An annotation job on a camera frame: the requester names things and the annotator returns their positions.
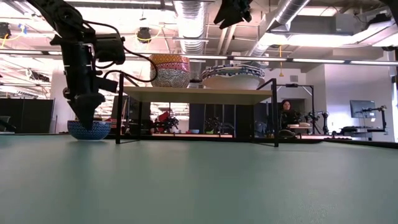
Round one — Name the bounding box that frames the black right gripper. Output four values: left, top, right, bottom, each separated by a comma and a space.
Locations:
213, 0, 254, 30

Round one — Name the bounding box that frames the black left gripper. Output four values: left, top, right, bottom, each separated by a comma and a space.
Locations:
49, 34, 119, 131

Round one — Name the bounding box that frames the blue patterned bowl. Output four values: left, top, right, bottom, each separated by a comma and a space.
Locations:
67, 120, 112, 141

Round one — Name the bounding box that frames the blue patterned paper plate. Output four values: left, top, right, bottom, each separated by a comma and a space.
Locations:
203, 64, 265, 73
201, 70, 266, 79
201, 73, 266, 91
201, 68, 266, 77

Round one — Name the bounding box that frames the yellow patterned bowl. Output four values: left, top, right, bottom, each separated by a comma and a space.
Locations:
149, 54, 190, 67

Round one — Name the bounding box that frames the red zigzag patterned bowl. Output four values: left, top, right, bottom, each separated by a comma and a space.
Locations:
150, 62, 191, 77

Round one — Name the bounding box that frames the wooden shelf with black legs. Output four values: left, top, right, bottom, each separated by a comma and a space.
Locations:
115, 73, 279, 148

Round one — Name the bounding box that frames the black partition panel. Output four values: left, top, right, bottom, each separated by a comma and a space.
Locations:
0, 97, 55, 135

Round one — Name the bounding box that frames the red background object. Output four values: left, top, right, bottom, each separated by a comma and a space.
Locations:
156, 111, 172, 133

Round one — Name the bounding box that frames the black ceiling device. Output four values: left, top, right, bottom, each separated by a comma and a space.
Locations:
136, 27, 152, 44

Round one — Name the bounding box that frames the long ceiling light bar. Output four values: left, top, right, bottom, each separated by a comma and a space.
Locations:
0, 49, 398, 67

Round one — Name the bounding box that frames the person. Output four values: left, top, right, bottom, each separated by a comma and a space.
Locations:
278, 99, 301, 138

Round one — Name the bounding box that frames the green table mat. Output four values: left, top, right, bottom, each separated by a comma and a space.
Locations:
0, 134, 398, 224

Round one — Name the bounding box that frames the dark computer monitor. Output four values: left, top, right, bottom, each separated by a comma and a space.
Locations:
349, 100, 377, 119

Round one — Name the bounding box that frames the silver ventilation duct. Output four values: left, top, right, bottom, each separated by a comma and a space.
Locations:
248, 0, 312, 57
172, 0, 208, 56

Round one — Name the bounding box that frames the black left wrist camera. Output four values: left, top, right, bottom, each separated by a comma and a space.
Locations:
94, 33, 126, 65

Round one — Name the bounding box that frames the yellow hanging cable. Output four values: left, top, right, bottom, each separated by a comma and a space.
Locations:
277, 44, 285, 78

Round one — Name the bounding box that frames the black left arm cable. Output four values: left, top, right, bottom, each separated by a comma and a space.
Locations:
82, 20, 159, 84

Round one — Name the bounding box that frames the black metal frame stand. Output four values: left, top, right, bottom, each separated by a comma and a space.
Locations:
275, 83, 315, 135

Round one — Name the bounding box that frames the black aluminium table frame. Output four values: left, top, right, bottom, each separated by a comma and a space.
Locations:
105, 133, 398, 149

